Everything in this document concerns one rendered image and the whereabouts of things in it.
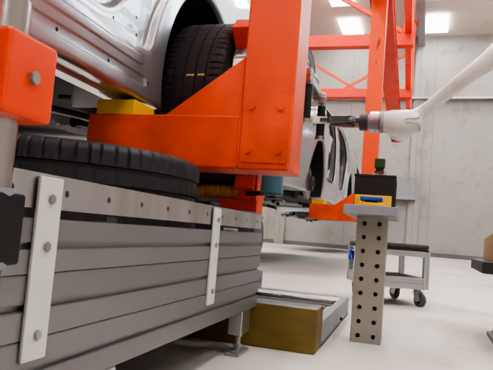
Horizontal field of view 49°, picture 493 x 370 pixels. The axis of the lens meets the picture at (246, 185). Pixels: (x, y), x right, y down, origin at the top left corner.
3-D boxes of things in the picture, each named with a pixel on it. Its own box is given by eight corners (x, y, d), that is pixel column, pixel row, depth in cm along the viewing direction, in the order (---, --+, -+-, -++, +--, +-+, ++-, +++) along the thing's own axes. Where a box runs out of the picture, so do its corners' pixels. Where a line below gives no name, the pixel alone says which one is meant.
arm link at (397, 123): (381, 133, 219) (383, 137, 232) (422, 134, 215) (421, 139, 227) (383, 106, 220) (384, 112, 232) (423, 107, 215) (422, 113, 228)
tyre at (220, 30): (194, -7, 226) (141, 98, 187) (249, -10, 219) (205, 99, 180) (228, 110, 275) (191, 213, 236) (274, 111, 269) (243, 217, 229)
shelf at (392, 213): (354, 219, 213) (355, 211, 214) (399, 222, 208) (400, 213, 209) (342, 213, 172) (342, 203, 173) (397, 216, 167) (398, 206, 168)
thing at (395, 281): (428, 308, 292) (431, 245, 295) (363, 303, 289) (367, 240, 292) (400, 298, 334) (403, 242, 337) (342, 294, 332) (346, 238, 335)
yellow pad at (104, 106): (117, 122, 190) (119, 109, 191) (153, 123, 186) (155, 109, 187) (95, 113, 177) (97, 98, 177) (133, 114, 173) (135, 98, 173)
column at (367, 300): (352, 336, 190) (359, 216, 194) (381, 340, 187) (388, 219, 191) (349, 341, 181) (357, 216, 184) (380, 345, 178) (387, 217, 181)
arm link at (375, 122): (382, 135, 228) (368, 134, 230) (384, 114, 229) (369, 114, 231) (381, 131, 220) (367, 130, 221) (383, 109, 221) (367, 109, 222)
